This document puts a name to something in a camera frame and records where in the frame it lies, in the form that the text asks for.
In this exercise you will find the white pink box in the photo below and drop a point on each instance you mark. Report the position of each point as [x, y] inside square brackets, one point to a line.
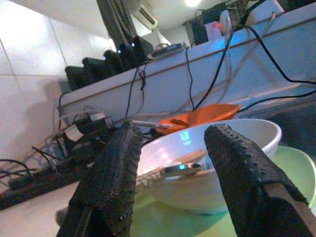
[212, 30]

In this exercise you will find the black power adapter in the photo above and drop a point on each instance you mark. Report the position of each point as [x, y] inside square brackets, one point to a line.
[86, 128]

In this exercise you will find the grey flat device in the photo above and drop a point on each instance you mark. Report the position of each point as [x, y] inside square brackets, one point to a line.
[168, 49]

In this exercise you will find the black cooktop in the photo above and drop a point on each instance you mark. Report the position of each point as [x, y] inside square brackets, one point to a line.
[296, 128]

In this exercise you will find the silver utensil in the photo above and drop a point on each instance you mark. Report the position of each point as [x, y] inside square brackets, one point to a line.
[150, 123]

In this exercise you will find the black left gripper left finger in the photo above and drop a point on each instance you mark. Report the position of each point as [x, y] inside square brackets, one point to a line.
[111, 177]

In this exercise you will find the round ceiling light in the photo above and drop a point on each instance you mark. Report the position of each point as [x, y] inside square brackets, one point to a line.
[192, 2]

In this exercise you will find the white air conditioner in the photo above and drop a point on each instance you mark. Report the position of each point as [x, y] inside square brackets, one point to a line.
[148, 14]

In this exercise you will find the white charger device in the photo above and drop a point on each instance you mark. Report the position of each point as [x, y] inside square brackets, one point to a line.
[225, 22]

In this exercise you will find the white ceramic bowl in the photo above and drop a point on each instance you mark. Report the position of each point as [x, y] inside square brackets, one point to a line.
[192, 192]

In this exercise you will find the black power strip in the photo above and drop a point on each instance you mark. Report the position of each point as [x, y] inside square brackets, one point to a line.
[37, 182]

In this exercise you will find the black box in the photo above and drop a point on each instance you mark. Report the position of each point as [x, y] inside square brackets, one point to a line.
[198, 32]

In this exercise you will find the light green plate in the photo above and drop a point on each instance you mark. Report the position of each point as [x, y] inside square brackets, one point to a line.
[293, 168]

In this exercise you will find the orange plastic plate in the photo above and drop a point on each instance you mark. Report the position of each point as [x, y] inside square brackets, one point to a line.
[209, 114]

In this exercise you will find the dark grey curtain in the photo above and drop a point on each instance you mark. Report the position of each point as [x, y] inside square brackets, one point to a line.
[116, 19]

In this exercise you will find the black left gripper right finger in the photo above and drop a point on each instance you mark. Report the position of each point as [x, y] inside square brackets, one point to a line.
[242, 172]

